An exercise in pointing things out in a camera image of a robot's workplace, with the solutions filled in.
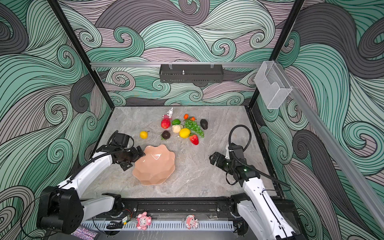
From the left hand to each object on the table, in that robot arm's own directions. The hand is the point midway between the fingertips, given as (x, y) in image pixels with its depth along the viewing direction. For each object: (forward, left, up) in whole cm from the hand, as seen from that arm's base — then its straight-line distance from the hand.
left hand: (141, 157), depth 84 cm
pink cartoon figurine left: (-30, -7, -3) cm, 31 cm away
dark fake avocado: (+27, -38, -2) cm, 47 cm away
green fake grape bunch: (+26, -31, -3) cm, 40 cm away
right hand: (-3, -43, +4) cm, 43 cm away
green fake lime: (+30, -18, -4) cm, 35 cm away
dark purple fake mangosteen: (+18, -12, -3) cm, 22 cm away
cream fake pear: (+22, -19, -2) cm, 29 cm away
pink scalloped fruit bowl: (-2, -8, -8) cm, 11 cm away
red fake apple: (+27, -11, -2) cm, 29 cm away
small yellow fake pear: (+19, +3, -5) cm, 19 cm away
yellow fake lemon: (+20, -25, -4) cm, 32 cm away
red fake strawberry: (+15, -32, -4) cm, 35 cm away
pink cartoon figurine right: (-30, -29, -3) cm, 42 cm away
